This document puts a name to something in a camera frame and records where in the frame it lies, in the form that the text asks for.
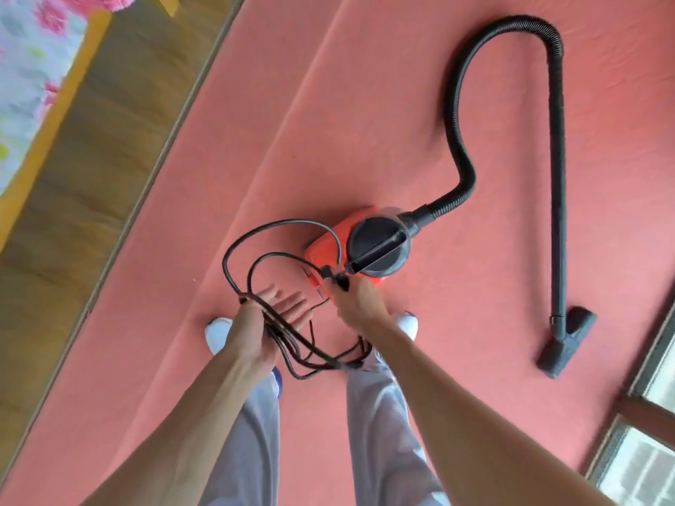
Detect person's right hand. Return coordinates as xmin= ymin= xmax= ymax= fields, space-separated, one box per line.
xmin=322 ymin=275 xmax=394 ymax=341

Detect person's left hand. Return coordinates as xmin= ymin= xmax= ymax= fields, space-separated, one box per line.
xmin=227 ymin=286 xmax=313 ymax=372

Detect black power cable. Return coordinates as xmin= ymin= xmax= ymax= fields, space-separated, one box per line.
xmin=221 ymin=219 xmax=373 ymax=381

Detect person's right forearm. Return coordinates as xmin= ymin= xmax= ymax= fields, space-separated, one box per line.
xmin=364 ymin=324 xmax=620 ymax=506

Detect person's left forearm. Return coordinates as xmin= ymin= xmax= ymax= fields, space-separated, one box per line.
xmin=79 ymin=355 xmax=277 ymax=506

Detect red canister vacuum cleaner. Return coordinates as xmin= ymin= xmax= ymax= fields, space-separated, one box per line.
xmin=304 ymin=206 xmax=412 ymax=291

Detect white shoe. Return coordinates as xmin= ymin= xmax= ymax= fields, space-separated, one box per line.
xmin=393 ymin=311 xmax=419 ymax=342
xmin=204 ymin=317 xmax=234 ymax=357

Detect grey trousers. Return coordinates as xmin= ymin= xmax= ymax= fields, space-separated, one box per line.
xmin=198 ymin=349 xmax=449 ymax=506

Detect pink carpet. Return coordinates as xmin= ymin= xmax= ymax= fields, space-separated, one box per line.
xmin=0 ymin=0 xmax=675 ymax=506

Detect black vacuum floor nozzle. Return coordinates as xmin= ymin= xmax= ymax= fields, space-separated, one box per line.
xmin=536 ymin=306 xmax=599 ymax=380

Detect black vacuum wand tube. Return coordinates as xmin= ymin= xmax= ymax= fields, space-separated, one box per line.
xmin=547 ymin=47 xmax=571 ymax=323

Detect floral bedsheet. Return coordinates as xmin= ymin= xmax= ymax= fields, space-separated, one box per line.
xmin=0 ymin=0 xmax=136 ymax=196

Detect black ribbed vacuum hose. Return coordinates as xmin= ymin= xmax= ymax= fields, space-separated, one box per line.
xmin=406 ymin=15 xmax=565 ymax=231

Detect yellow bed frame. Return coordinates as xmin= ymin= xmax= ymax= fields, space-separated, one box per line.
xmin=0 ymin=9 xmax=115 ymax=254

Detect grey window frame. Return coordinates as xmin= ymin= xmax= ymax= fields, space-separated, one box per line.
xmin=584 ymin=300 xmax=675 ymax=506

